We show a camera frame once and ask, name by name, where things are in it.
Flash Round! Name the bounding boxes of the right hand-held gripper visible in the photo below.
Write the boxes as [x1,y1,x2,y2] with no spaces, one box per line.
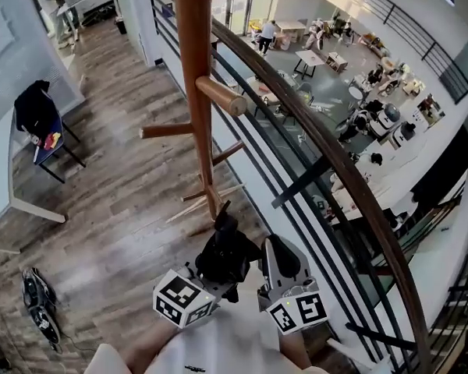
[257,235,331,334]

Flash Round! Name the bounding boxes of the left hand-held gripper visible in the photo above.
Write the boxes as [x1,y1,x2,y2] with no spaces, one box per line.
[152,263,239,330]

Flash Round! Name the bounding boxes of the black umbrella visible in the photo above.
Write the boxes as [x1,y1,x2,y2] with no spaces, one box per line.
[194,199,263,302]

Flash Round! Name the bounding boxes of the wooden coat rack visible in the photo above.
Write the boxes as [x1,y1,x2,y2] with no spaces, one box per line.
[139,0,258,225]

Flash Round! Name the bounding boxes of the person's left forearm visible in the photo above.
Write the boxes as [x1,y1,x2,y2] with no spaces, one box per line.
[122,317,188,374]

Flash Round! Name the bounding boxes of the person's right forearm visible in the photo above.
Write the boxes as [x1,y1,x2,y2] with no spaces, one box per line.
[276,327,314,370]

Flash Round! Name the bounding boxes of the person's white shirt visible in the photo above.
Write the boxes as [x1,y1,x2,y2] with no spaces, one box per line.
[144,286,331,374]

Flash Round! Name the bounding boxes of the curved wooden handrail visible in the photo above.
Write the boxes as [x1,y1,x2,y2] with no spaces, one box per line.
[210,17,432,374]

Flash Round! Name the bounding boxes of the black bag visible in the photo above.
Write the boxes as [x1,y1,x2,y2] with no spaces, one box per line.
[21,266,62,346]

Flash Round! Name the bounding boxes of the blue chair black legs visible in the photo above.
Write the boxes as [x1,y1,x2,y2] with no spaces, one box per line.
[13,79,87,185]

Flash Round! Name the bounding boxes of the red and yellow item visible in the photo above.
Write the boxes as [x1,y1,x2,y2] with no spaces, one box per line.
[42,132,62,150]

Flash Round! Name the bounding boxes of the small white square table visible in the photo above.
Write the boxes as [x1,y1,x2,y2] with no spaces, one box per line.
[294,49,326,80]

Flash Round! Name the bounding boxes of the wooden open box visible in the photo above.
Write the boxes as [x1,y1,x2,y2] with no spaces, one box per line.
[325,51,349,73]

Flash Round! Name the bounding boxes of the black jacket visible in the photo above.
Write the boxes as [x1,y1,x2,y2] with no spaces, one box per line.
[14,79,63,136]

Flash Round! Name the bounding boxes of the light wooden low table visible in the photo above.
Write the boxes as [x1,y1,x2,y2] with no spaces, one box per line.
[275,19,307,43]

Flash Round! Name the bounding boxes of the black mezzanine railing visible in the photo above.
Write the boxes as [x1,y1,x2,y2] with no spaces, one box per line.
[314,0,468,104]

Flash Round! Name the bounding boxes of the white desk with grey box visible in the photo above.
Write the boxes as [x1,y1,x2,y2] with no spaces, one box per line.
[56,0,120,41]

